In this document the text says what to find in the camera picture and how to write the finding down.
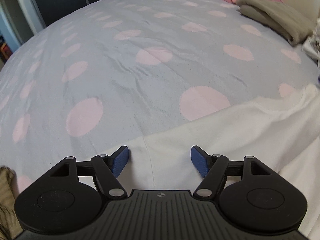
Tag stack of white folded clothes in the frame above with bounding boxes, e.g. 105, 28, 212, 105
302, 18, 320, 67

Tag olive green folded blanket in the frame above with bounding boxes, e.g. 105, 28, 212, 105
236, 0, 316, 47

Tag white t-shirt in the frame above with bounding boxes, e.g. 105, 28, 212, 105
120, 84, 319, 239

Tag brown striped garment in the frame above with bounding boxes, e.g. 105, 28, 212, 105
0, 166, 23, 240

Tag grey pink-dotted bed sheet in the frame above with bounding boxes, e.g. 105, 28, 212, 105
1, 0, 318, 191

